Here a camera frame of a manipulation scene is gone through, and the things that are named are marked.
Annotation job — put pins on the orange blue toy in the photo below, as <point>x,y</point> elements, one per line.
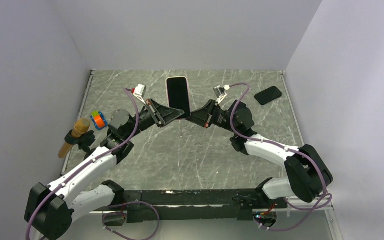
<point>98,119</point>

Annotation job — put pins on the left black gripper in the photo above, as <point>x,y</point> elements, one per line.
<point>164,114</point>

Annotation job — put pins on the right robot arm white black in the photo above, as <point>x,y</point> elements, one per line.
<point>306,173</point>

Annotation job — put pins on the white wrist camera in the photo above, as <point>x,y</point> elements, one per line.
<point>221,93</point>
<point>139,93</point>

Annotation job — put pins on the white phone case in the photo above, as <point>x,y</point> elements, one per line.
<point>167,92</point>

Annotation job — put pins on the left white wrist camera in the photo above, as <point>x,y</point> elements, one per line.
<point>139,93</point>

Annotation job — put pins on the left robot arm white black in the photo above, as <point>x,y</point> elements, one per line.
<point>51,209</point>

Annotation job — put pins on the black base frame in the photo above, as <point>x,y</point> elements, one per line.
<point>149,213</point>

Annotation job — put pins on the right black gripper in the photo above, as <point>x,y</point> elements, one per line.
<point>201,116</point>

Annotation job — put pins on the wooden mallet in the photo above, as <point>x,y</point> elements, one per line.
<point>80,127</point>

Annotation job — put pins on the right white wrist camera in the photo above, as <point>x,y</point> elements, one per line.
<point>221,93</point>

